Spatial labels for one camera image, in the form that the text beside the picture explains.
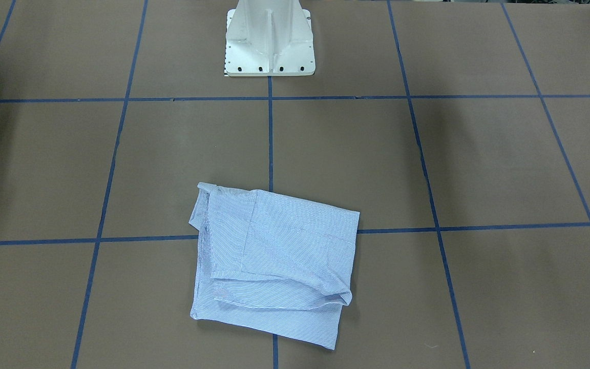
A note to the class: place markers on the light blue striped shirt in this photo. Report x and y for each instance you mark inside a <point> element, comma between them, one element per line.
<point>273,263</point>

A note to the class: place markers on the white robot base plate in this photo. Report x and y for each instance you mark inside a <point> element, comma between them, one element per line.
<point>269,38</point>

